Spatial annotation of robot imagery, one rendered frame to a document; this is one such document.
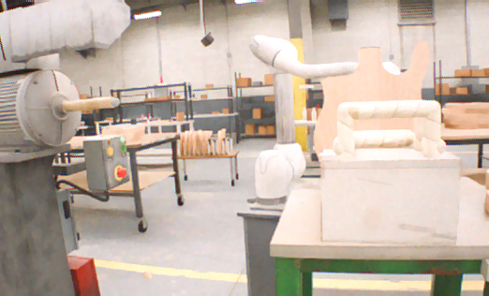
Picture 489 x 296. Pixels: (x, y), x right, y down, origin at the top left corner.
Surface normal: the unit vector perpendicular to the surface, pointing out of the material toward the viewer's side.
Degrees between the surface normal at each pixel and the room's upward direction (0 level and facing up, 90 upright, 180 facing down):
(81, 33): 90
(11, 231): 90
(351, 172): 90
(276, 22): 90
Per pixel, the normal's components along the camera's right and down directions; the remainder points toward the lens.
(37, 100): 0.92, -0.04
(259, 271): -0.36, 0.15
